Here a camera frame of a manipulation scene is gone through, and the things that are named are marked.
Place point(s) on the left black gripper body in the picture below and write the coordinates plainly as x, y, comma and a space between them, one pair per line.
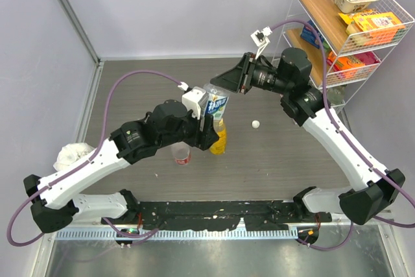
192, 130

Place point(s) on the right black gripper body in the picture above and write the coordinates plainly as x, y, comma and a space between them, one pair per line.
259, 75

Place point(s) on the yellow juice bottle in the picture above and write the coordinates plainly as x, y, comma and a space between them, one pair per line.
219, 147

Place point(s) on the clear Pocari water bottle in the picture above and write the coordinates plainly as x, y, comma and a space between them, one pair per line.
216, 101

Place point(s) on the white blue bottle cap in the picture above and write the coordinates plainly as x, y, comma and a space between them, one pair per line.
255, 124

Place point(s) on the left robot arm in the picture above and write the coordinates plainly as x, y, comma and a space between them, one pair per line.
58, 199

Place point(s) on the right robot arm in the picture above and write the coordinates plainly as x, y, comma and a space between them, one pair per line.
369, 191

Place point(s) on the red cap clear bottle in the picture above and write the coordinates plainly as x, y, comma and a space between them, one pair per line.
181, 153

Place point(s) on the blue snack box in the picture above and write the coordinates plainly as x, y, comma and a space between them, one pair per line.
309, 36

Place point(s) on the clear glass jar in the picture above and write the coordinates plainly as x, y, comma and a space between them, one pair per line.
335, 96

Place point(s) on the orange red snack pack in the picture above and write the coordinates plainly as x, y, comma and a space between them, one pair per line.
347, 67

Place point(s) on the white crumpled cloth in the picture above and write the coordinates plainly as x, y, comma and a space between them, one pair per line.
71, 153

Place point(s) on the orange yellow snack box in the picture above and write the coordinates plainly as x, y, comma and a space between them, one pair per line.
371, 27

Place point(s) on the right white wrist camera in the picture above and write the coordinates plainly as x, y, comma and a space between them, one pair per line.
260, 38

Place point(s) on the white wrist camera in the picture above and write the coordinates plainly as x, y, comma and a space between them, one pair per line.
260, 38
194, 99

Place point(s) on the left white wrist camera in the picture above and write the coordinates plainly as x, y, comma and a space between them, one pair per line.
194, 99

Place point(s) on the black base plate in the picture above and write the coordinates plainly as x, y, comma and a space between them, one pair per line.
219, 216

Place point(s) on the white wire shelf rack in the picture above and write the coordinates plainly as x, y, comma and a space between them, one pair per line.
324, 15

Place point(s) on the white slotted cable duct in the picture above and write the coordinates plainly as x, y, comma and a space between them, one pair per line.
105, 233

